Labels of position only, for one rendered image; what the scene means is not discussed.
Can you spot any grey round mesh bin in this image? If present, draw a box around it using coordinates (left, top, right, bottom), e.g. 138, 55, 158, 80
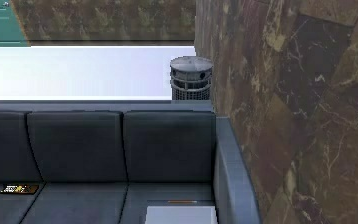
169, 55, 214, 101

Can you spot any dark grey sofa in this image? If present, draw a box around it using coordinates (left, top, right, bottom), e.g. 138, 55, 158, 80
0, 100, 263, 224

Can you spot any black remote control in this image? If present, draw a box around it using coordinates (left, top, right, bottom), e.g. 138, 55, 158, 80
0, 184, 40, 195

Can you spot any teal door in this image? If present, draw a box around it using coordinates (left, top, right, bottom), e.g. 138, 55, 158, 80
0, 0, 30, 47

